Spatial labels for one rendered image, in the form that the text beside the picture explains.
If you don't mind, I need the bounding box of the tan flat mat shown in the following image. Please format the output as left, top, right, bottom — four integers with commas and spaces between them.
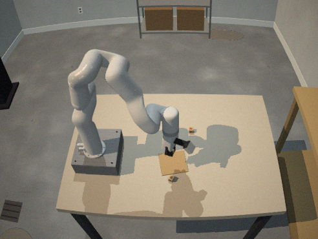
158, 151, 188, 176

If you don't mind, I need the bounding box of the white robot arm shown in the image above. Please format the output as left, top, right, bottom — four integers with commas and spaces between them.
68, 49, 179, 159

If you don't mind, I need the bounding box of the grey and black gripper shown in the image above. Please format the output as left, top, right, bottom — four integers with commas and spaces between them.
162, 134, 178, 157

